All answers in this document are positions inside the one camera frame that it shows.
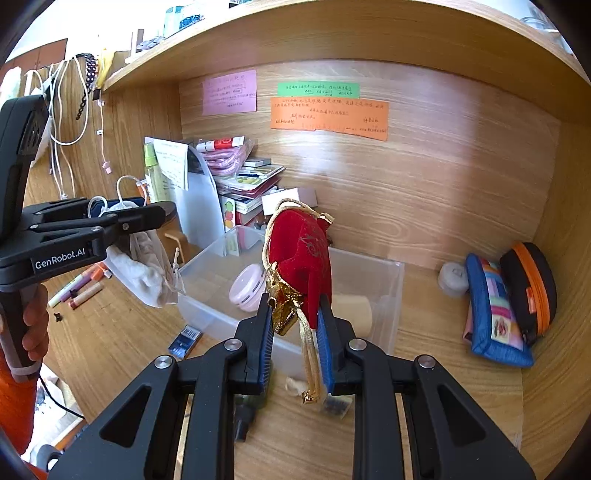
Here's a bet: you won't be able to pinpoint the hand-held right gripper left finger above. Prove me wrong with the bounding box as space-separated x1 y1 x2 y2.
48 292 275 480

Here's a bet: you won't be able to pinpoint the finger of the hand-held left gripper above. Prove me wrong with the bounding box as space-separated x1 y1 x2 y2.
21 198 93 223
25 205 167 246

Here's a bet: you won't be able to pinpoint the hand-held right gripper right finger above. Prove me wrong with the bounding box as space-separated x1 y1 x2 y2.
316 295 536 480

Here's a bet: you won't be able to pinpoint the clear plastic storage bin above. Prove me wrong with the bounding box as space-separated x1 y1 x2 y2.
178 224 406 370

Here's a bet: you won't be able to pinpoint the red velvet drawstring pouch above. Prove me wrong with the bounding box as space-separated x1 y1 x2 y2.
262 199 334 404

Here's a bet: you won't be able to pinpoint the person's left forearm orange sleeve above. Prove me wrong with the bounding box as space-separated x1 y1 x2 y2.
0 355 42 455

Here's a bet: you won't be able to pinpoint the wooden desktop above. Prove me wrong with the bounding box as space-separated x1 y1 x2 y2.
39 240 527 480

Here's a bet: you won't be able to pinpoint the person's left hand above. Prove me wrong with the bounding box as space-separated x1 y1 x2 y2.
21 284 50 370

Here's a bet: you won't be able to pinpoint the beige plastic jar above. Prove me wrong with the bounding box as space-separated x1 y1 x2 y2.
330 293 374 340

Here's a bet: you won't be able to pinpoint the small gold and black item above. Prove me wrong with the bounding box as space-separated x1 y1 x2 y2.
322 394 350 419

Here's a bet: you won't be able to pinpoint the pink round container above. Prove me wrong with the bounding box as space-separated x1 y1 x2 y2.
229 264 267 311

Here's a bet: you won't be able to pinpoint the green plastic bottle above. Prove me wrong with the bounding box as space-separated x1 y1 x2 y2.
143 142 163 204

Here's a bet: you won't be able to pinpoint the pink marker pen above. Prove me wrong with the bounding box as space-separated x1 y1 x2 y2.
68 265 113 297

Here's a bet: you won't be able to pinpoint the orange marker pen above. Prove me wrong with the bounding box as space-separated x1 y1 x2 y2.
68 282 105 310

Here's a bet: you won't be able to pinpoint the handwritten paper sheet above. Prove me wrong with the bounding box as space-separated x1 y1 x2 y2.
152 138 190 191

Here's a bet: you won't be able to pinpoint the small blue box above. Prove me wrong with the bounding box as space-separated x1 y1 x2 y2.
168 325 203 359

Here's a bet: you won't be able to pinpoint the white curved folder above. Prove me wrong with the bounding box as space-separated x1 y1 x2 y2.
145 136 228 250

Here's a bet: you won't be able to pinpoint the red and white tube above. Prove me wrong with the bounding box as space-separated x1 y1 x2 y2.
197 136 246 152

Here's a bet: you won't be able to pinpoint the stack of books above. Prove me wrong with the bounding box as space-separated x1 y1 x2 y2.
217 158 287 234

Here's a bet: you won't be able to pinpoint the white round container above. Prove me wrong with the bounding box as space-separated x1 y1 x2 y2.
438 261 469 297

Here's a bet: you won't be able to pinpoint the white cardboard box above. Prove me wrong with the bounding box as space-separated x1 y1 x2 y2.
262 187 318 217

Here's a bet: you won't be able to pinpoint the yellow hanging item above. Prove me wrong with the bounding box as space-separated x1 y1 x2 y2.
98 47 115 89

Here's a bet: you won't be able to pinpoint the pink paper note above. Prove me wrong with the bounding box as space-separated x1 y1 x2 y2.
202 69 257 116

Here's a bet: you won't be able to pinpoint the blue patchwork pencil pouch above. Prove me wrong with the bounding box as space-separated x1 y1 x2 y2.
464 253 535 368

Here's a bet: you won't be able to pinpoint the black case with orange zipper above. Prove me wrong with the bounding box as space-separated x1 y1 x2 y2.
500 241 558 347

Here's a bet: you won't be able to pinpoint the orange paper note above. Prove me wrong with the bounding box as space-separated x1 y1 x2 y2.
270 97 389 140

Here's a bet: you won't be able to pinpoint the green paper note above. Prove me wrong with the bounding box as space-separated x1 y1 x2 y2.
277 80 360 99

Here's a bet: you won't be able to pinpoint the wooden shelf board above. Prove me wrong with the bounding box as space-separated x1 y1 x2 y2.
100 0 591 95

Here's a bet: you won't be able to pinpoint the white hanging cables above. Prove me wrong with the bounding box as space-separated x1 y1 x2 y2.
25 59 113 200

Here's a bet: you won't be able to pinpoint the black beaded chain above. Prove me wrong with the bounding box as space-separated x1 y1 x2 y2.
75 54 100 122

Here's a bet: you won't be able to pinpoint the bag of pink cable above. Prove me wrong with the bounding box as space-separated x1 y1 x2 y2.
196 136 256 178

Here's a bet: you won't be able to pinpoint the black cable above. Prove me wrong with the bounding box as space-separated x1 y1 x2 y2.
36 373 86 422

